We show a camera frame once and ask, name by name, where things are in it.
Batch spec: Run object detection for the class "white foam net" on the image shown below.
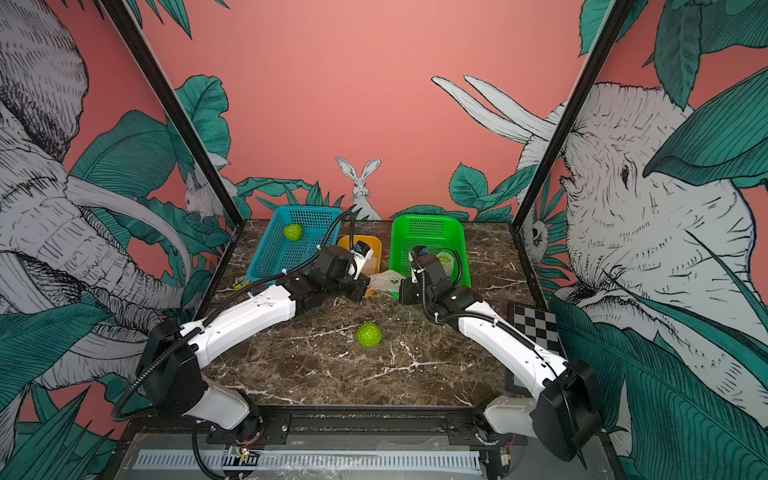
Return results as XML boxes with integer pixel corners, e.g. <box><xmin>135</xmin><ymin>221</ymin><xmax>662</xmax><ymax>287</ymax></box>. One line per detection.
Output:
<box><xmin>368</xmin><ymin>270</ymin><xmax>404</xmax><ymax>294</ymax></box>
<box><xmin>437</xmin><ymin>251</ymin><xmax>455</xmax><ymax>275</ymax></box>

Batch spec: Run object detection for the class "yellow plastic tub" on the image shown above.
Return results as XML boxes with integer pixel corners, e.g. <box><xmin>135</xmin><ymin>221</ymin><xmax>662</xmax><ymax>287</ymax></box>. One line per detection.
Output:
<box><xmin>355</xmin><ymin>234</ymin><xmax>383</xmax><ymax>299</ymax></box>

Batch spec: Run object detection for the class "green custard apple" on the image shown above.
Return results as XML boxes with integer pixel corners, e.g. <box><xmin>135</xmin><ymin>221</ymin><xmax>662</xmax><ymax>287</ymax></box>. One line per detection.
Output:
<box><xmin>283</xmin><ymin>223</ymin><xmax>303</xmax><ymax>242</ymax></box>
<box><xmin>356</xmin><ymin>322</ymin><xmax>383</xmax><ymax>348</ymax></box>

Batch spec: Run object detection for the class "bright green plastic basket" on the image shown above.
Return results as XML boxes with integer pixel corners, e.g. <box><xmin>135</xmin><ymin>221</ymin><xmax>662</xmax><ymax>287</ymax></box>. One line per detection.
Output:
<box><xmin>389</xmin><ymin>214</ymin><xmax>472</xmax><ymax>287</ymax></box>

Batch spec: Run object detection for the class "green custard apple back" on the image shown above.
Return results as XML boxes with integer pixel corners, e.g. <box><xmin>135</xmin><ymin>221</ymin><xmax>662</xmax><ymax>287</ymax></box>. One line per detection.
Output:
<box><xmin>283</xmin><ymin>223</ymin><xmax>303</xmax><ymax>242</ymax></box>

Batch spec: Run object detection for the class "teal plastic basket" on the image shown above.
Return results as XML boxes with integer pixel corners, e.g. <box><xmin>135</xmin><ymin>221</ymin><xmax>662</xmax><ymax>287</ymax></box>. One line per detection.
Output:
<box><xmin>246</xmin><ymin>205</ymin><xmax>342</xmax><ymax>282</ymax></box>

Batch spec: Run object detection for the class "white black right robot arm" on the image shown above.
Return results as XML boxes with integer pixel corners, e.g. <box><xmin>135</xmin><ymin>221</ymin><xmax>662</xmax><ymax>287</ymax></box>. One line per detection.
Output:
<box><xmin>399</xmin><ymin>245</ymin><xmax>603</xmax><ymax>461</ymax></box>

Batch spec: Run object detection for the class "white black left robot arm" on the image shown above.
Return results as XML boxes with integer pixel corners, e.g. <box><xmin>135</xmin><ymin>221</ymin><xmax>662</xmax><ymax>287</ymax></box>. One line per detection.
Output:
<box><xmin>111</xmin><ymin>238</ymin><xmax>373</xmax><ymax>431</ymax></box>

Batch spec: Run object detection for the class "small yellow blue object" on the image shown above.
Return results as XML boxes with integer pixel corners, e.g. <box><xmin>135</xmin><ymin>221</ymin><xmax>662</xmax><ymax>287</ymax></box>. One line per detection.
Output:
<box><xmin>233</xmin><ymin>277</ymin><xmax>249</xmax><ymax>290</ymax></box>

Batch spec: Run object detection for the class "black white checkerboard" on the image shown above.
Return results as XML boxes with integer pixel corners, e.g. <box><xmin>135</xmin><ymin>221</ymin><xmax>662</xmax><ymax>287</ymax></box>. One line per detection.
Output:
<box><xmin>507</xmin><ymin>302</ymin><xmax>563</xmax><ymax>356</ymax></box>

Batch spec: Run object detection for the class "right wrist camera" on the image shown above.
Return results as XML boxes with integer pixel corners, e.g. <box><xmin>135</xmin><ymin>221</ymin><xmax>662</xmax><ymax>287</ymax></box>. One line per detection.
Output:
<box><xmin>408</xmin><ymin>245</ymin><xmax>428</xmax><ymax>284</ymax></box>

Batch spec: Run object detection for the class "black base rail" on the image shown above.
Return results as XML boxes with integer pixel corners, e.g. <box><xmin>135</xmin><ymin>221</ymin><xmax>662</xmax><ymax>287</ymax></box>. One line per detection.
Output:
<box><xmin>206</xmin><ymin>403</ymin><xmax>607</xmax><ymax>451</ymax></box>

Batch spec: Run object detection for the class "black right frame post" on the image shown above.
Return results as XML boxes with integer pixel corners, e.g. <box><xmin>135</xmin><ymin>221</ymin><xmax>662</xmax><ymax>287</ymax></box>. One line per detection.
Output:
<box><xmin>510</xmin><ymin>0</ymin><xmax>635</xmax><ymax>233</ymax></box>

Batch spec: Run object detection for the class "black frame post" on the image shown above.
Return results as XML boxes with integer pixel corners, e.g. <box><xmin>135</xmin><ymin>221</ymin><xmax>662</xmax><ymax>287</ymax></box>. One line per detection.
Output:
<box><xmin>510</xmin><ymin>0</ymin><xmax>635</xmax><ymax>233</ymax></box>
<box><xmin>100</xmin><ymin>0</ymin><xmax>245</xmax><ymax>229</ymax></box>

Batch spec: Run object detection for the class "black left frame post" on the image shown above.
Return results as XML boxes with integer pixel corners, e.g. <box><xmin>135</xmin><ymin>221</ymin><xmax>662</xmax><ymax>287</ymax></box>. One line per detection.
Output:
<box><xmin>100</xmin><ymin>0</ymin><xmax>245</xmax><ymax>229</ymax></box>

